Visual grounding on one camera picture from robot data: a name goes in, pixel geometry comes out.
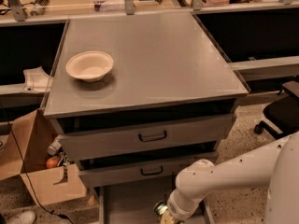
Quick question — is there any grey drawer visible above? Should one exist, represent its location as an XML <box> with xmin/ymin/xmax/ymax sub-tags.
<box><xmin>97</xmin><ymin>171</ymin><xmax>216</xmax><ymax>224</ymax></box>
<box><xmin>78</xmin><ymin>151</ymin><xmax>219</xmax><ymax>188</ymax></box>
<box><xmin>58</xmin><ymin>113</ymin><xmax>236</xmax><ymax>161</ymax></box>

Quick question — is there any brown cardboard box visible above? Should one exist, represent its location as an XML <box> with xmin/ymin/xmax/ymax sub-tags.
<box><xmin>0</xmin><ymin>110</ymin><xmax>87</xmax><ymax>205</ymax></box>

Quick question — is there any grey metal post left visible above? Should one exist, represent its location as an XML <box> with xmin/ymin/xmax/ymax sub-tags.
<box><xmin>7</xmin><ymin>0</ymin><xmax>27</xmax><ymax>21</ymax></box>

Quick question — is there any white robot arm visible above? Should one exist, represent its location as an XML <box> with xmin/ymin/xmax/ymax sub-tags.
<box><xmin>161</xmin><ymin>133</ymin><xmax>299</xmax><ymax>224</ymax></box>

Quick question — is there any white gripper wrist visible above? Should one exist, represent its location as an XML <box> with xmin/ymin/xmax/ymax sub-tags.
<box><xmin>160</xmin><ymin>189</ymin><xmax>199</xmax><ymax>224</ymax></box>

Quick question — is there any beige paper bowl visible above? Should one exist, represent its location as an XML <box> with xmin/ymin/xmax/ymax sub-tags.
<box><xmin>65</xmin><ymin>51</ymin><xmax>114</xmax><ymax>82</ymax></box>

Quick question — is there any grey metal drawer cabinet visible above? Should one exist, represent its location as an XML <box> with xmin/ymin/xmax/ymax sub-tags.
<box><xmin>40</xmin><ymin>11</ymin><xmax>249</xmax><ymax>224</ymax></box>

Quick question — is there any grey bottom drawer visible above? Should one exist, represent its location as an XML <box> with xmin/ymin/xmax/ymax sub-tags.
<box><xmin>97</xmin><ymin>171</ymin><xmax>216</xmax><ymax>224</ymax></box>

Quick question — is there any small bottle in box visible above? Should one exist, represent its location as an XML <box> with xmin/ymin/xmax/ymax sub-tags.
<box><xmin>47</xmin><ymin>140</ymin><xmax>62</xmax><ymax>156</ymax></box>

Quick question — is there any black office chair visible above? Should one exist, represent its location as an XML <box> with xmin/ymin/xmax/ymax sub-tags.
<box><xmin>253</xmin><ymin>80</ymin><xmax>299</xmax><ymax>140</ymax></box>

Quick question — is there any white curved plastic part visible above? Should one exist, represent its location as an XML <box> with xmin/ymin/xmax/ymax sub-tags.
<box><xmin>21</xmin><ymin>66</ymin><xmax>53</xmax><ymax>93</ymax></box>

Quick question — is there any black white handheld tool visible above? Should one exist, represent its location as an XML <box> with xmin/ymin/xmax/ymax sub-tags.
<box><xmin>30</xmin><ymin>0</ymin><xmax>50</xmax><ymax>16</ymax></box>

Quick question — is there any grey middle drawer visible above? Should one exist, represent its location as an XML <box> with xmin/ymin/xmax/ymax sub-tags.
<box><xmin>78</xmin><ymin>151</ymin><xmax>219</xmax><ymax>188</ymax></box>

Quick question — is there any black power cable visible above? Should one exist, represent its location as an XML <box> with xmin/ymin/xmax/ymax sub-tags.
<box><xmin>0</xmin><ymin>103</ymin><xmax>75</xmax><ymax>224</ymax></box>

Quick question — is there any grey top drawer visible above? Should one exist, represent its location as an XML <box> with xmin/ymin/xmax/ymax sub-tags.
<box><xmin>58</xmin><ymin>113</ymin><xmax>236</xmax><ymax>161</ymax></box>

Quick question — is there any orange fruit in box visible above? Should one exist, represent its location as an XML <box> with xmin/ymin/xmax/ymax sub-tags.
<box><xmin>46</xmin><ymin>157</ymin><xmax>59</xmax><ymax>169</ymax></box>

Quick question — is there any crushed green soda can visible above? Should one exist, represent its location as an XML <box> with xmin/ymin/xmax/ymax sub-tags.
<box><xmin>153</xmin><ymin>201</ymin><xmax>167</xmax><ymax>219</ymax></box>

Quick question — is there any white shoe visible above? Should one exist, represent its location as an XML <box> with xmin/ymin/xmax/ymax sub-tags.
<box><xmin>7</xmin><ymin>211</ymin><xmax>36</xmax><ymax>224</ymax></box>

